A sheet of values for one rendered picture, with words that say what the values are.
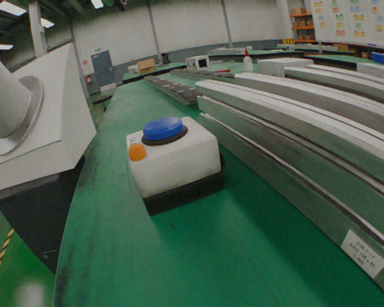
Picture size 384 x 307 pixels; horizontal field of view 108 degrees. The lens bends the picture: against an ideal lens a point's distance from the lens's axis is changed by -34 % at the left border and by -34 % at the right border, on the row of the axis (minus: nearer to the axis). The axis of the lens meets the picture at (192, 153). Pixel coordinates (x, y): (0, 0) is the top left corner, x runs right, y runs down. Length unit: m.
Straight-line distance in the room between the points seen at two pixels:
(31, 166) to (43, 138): 0.07
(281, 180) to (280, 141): 0.04
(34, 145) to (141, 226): 0.27
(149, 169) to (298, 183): 0.12
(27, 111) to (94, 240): 0.31
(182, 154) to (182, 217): 0.06
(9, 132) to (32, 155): 0.08
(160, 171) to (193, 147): 0.03
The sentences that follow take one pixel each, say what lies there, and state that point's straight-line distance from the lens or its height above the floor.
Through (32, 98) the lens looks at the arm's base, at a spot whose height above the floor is 0.92.
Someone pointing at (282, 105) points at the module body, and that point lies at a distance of 0.17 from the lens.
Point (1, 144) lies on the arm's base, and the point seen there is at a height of 0.87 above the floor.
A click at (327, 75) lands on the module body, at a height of 0.86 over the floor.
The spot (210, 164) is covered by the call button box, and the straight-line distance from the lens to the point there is 0.19.
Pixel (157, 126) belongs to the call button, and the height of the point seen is 0.85.
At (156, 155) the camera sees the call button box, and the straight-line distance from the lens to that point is 0.17.
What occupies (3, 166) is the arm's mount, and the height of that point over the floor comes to 0.83.
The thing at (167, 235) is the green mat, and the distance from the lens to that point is 0.18.
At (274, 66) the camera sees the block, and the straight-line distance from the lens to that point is 0.46.
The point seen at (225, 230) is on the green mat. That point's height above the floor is 0.78.
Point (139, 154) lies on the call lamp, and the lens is 0.17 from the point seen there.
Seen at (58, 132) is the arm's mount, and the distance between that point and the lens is 0.37.
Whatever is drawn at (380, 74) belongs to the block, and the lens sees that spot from 0.52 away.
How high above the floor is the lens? 0.91
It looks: 28 degrees down
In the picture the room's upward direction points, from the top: 12 degrees counter-clockwise
